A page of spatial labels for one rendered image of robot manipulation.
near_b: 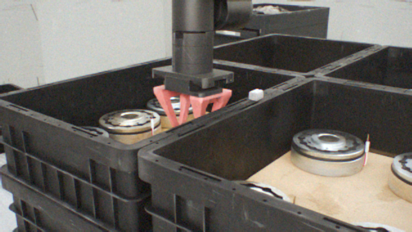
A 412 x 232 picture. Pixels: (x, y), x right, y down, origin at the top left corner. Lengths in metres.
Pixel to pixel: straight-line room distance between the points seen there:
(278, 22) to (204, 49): 1.55
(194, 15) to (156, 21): 3.76
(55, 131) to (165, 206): 0.17
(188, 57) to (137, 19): 3.61
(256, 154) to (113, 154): 0.23
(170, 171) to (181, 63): 0.22
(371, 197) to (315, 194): 0.07
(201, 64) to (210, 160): 0.14
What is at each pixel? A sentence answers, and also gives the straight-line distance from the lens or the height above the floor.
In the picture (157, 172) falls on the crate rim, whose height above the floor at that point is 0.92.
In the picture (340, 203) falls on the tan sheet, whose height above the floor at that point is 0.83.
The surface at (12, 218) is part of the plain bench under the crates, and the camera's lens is 0.81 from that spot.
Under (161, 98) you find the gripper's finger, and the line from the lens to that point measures 0.61.
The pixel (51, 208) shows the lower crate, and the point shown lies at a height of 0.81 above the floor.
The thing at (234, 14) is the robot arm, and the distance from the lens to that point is 0.62.
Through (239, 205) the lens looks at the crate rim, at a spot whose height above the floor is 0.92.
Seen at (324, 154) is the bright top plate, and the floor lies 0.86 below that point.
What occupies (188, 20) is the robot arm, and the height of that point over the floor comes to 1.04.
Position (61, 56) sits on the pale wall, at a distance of 3.79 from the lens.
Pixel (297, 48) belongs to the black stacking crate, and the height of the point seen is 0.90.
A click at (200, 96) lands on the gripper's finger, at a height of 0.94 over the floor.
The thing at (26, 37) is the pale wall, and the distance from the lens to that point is 3.64.
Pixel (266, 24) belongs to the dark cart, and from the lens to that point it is 2.03.
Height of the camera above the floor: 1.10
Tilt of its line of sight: 19 degrees down
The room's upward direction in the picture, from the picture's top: straight up
